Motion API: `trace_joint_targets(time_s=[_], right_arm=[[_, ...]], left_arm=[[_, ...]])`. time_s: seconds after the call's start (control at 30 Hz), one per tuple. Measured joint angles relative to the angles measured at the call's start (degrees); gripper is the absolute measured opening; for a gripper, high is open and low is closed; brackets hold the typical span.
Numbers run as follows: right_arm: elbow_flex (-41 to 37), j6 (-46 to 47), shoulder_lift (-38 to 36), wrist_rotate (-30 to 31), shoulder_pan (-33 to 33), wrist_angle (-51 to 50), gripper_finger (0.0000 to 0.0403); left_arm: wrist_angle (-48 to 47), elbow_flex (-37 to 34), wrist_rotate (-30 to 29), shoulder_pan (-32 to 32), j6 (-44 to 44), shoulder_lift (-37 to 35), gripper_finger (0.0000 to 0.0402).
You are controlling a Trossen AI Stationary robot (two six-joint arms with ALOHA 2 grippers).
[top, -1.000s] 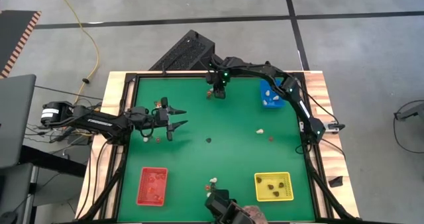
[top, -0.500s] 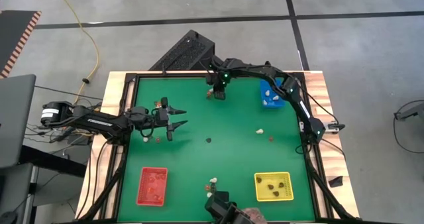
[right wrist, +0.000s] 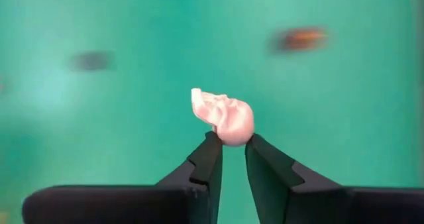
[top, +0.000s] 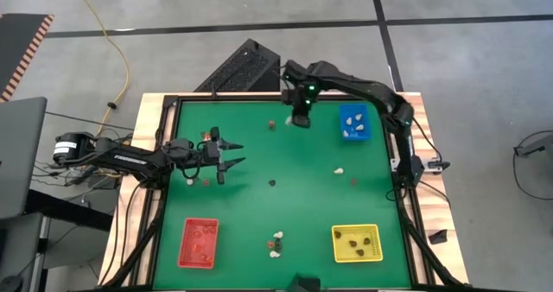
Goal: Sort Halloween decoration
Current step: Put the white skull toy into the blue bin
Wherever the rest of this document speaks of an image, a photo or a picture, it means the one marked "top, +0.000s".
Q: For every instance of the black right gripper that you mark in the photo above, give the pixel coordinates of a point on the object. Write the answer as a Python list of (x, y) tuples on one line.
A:
[(301, 110)]

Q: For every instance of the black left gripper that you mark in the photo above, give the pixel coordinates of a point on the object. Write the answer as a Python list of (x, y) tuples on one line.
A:
[(211, 151)]

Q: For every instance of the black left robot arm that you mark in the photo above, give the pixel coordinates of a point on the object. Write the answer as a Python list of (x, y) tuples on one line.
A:
[(129, 160)]

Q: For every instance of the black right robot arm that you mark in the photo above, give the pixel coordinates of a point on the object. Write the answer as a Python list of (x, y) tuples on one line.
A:
[(367, 89)]

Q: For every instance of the blue plastic basket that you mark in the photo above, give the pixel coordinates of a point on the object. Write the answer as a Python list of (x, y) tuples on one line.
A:
[(365, 110)]

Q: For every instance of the black perforated computer tower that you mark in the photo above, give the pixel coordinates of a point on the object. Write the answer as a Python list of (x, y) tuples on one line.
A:
[(242, 67)]

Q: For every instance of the green table mat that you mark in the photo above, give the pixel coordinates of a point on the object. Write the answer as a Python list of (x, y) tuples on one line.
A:
[(302, 205)]

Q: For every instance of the red plastic basket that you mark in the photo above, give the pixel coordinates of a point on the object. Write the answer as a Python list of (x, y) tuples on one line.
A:
[(188, 257)]

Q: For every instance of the silver connector box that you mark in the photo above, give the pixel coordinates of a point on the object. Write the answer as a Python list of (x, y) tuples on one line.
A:
[(436, 166)]

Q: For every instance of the yellow plastic basket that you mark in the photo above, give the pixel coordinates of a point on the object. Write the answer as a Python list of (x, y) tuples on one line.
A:
[(373, 255)]

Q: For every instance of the wooden table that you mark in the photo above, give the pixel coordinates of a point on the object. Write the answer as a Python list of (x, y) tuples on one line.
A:
[(437, 216)]

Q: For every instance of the black desk board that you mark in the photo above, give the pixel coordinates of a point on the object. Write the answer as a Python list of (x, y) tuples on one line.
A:
[(65, 207)]

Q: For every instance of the small black wedge block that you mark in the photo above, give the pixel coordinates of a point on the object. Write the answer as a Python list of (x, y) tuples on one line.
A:
[(438, 236)]

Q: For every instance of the grey laptop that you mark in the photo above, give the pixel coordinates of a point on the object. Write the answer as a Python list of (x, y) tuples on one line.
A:
[(19, 154)]

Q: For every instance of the black mat striped edge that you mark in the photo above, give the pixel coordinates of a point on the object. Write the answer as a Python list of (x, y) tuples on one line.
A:
[(17, 46)]

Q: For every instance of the grey stand foot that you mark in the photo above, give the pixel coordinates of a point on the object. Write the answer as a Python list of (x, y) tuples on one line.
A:
[(538, 144)]

